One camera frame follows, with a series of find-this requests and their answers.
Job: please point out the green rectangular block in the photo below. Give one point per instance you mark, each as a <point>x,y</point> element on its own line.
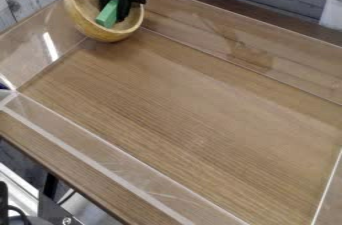
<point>108,16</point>

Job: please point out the brown wooden bowl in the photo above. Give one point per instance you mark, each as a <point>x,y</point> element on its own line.
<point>85,11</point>

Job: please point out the white cylindrical container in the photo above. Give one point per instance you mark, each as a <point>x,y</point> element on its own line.
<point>332,15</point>

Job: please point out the black table leg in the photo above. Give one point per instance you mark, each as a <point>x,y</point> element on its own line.
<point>52,186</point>

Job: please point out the clear acrylic tray wall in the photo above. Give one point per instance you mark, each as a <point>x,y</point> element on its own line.
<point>203,123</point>

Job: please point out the black metal bracket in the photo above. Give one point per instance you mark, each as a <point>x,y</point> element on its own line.
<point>54,213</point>

